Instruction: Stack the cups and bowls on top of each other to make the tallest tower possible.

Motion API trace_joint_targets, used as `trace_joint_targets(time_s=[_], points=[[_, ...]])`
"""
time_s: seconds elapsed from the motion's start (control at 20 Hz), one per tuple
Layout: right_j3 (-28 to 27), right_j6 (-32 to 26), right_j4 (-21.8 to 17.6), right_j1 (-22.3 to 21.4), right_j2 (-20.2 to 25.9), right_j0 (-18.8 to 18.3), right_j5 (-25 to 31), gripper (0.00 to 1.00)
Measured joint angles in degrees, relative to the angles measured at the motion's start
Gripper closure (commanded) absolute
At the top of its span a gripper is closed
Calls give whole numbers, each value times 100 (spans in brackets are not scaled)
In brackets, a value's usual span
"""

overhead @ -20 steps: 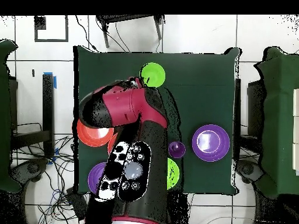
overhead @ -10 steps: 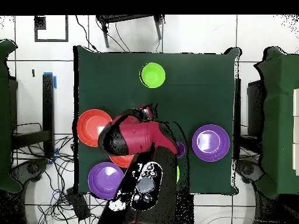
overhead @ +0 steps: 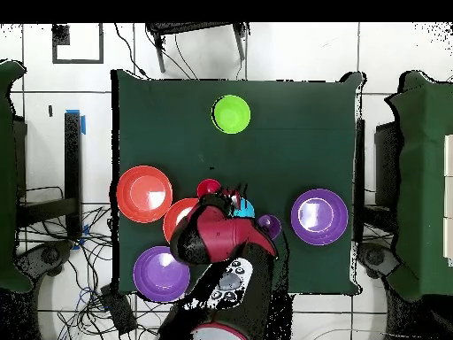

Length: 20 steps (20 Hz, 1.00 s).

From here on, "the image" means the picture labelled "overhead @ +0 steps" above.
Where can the small green plastic bowl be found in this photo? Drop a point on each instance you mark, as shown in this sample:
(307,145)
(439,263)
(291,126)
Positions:
(230,114)

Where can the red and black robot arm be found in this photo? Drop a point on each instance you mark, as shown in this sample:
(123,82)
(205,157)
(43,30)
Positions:
(226,233)

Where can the white box stack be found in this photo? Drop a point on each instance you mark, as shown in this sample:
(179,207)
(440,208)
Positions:
(449,159)

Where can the small blue plastic bowl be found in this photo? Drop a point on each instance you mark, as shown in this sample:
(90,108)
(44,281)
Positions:
(247,211)

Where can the red plastic cup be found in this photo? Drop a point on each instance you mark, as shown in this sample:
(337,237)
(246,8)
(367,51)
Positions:
(207,187)

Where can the purple plastic cup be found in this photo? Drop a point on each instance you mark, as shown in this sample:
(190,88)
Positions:
(270,225)

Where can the large orange plastic bowl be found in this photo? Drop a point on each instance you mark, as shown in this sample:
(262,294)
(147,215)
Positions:
(144,194)
(175,219)

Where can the large purple plastic bowl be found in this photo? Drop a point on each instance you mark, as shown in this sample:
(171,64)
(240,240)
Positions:
(159,274)
(318,216)

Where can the dark grey machine base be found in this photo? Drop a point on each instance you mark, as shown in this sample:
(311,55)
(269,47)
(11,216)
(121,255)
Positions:
(49,255)
(377,258)

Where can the black power strip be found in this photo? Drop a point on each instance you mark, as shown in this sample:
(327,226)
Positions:
(118,311)

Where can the black metal beam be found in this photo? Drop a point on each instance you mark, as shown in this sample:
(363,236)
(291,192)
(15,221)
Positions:
(72,159)
(46,210)

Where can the dark green side table cloth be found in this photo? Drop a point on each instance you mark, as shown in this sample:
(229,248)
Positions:
(7,177)
(424,177)

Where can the black metal frame stand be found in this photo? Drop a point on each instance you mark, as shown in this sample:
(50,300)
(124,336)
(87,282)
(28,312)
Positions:
(191,27)

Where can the black square floor frame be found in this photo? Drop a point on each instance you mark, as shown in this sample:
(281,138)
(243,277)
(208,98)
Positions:
(60,35)

